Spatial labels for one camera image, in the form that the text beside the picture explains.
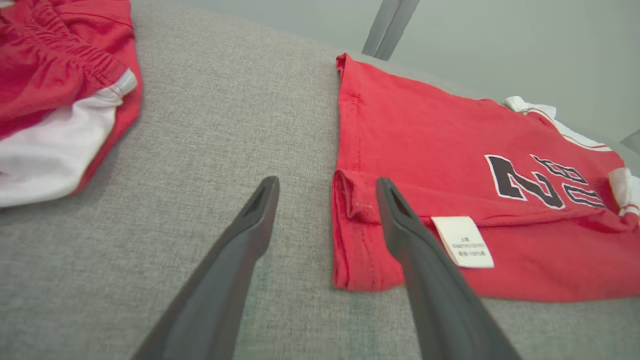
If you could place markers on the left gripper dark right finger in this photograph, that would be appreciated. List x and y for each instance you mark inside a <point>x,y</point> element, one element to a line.
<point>440,300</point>

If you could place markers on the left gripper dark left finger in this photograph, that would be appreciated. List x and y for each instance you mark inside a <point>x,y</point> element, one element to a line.
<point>220,280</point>

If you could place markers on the red jersey with number print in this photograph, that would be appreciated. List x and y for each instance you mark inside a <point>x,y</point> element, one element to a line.
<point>425,150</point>

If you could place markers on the red shorts with white panel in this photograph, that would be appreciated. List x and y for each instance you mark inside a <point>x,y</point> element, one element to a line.
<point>50,75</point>

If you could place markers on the grey metal post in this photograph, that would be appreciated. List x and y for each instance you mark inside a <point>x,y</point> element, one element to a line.
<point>390,25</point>

